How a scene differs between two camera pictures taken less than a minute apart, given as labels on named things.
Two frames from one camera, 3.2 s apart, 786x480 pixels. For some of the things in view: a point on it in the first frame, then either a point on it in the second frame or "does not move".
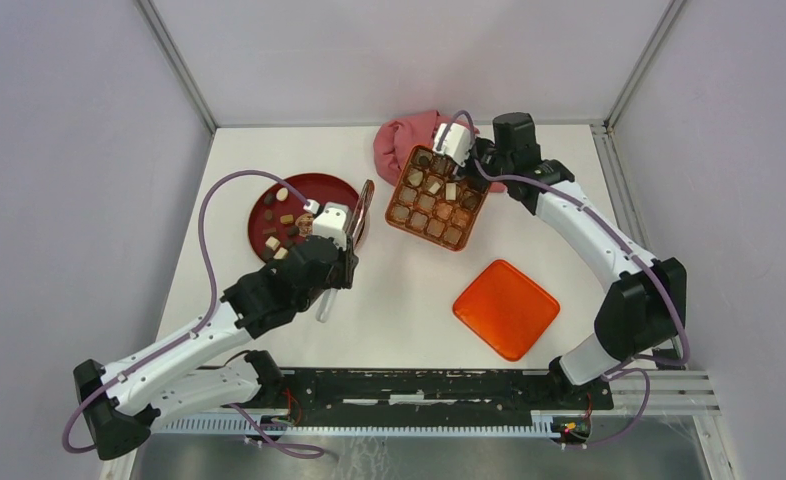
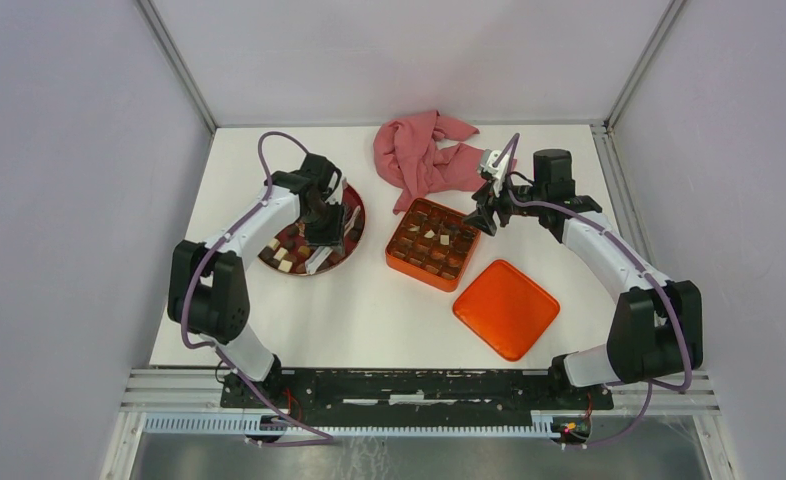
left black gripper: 348,261 to 334,235
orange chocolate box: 430,202 to 432,244
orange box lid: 506,309 does not move
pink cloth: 396,140 does not move
